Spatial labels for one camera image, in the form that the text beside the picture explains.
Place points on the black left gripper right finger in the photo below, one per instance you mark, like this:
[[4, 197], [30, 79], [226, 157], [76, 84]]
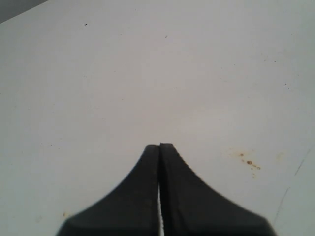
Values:
[[189, 207]]

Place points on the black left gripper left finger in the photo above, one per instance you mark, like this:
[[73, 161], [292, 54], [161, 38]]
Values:
[[131, 209]]

